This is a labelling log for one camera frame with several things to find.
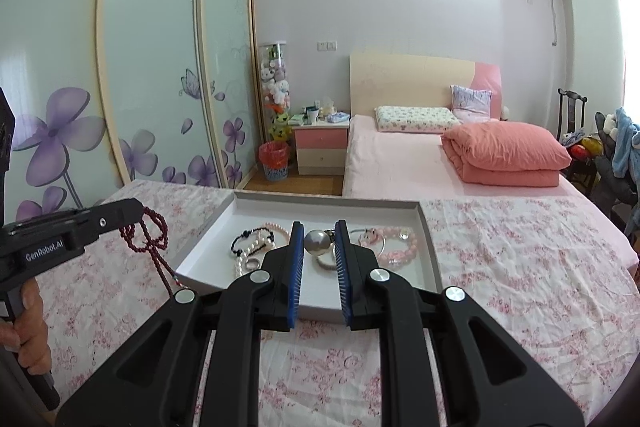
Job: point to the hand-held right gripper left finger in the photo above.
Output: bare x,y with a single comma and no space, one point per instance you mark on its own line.
296,272

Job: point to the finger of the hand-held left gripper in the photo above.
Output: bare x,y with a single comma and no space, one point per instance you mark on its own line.
110,217

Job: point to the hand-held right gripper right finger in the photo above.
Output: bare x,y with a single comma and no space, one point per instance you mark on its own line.
342,277

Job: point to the silver bangle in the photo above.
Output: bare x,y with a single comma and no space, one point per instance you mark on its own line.
325,265

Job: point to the large pearl pendant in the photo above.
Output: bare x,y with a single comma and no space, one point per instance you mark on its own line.
316,242

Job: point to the grey cardboard box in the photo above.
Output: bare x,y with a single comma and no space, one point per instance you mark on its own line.
215,247

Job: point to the person's left hand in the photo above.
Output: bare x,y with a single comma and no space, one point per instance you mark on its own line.
37,332

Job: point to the waste bin with red bag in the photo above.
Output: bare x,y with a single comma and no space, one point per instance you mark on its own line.
274,159

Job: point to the pink bed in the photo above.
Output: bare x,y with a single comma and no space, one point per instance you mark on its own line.
400,167

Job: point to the pink and cream nightstand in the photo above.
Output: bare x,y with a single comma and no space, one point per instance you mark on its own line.
320,147

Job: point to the white mug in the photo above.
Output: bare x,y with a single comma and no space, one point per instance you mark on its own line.
312,115

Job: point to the flower print sliding wardrobe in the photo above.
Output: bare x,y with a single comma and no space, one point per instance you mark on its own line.
150,57

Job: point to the floral pillow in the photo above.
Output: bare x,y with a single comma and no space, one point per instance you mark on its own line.
415,119

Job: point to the pink floral bedsheet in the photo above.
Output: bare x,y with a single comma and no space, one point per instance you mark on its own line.
525,282

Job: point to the clear tube of plush toys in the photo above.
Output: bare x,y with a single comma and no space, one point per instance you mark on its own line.
275,87

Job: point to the folded orange duvet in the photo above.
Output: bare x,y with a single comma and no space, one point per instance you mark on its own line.
505,152

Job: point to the cream and pink headboard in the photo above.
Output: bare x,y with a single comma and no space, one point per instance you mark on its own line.
410,77

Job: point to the small purple pillow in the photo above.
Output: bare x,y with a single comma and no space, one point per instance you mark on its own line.
472,102

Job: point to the colourful plush toys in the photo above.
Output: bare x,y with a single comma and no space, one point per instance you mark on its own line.
582,147

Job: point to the dark fabric chair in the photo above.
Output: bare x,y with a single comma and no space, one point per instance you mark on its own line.
610,197

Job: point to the dark wooden chair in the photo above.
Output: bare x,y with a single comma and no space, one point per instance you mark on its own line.
570,107

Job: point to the blue clothing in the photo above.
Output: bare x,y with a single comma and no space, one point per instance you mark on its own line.
622,142

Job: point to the white conduit pipe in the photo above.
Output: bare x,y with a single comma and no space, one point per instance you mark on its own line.
554,17

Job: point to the white wall socket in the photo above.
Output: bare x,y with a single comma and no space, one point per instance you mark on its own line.
327,45

